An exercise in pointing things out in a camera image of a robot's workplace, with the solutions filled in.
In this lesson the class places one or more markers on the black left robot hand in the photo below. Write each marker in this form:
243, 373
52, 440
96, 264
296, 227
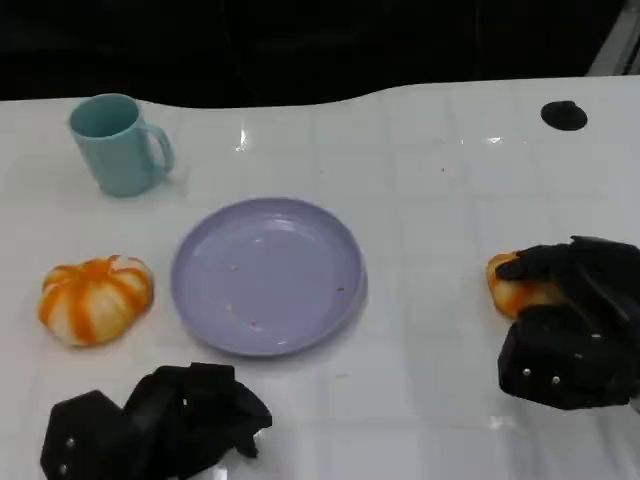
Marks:
165, 420

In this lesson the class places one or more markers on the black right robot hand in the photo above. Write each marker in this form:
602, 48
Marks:
585, 345

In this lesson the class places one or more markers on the orange and white bread roll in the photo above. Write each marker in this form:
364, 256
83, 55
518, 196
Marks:
506, 296
95, 305

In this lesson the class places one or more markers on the lilac plate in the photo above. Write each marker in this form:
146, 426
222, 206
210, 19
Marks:
270, 280

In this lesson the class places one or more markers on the black table grommet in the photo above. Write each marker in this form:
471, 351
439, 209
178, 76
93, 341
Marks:
563, 116

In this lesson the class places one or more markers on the pale green mug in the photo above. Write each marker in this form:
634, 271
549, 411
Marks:
120, 160

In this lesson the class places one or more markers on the black backdrop cloth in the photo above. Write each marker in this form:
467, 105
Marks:
300, 45

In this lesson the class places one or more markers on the white metal frame post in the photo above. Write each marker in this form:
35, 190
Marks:
617, 42

